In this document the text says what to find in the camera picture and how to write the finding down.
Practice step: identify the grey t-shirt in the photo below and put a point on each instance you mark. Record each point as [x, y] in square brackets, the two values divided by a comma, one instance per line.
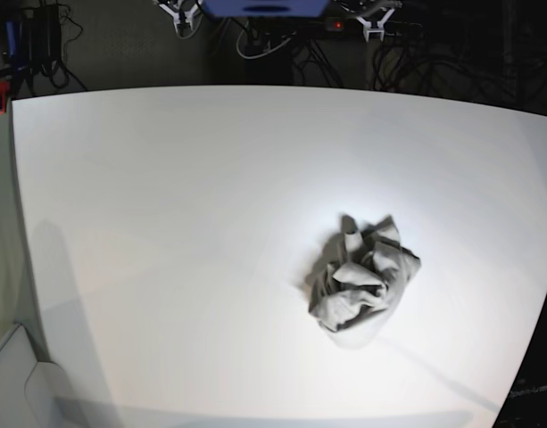
[361, 278]

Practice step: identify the black power strip red light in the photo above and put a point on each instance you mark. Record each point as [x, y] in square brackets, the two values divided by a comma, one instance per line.
[368, 28]

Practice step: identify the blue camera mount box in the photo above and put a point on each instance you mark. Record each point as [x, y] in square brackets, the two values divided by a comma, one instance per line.
[266, 8]

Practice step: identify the blue handled tool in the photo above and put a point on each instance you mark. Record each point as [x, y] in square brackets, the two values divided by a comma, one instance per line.
[13, 37]

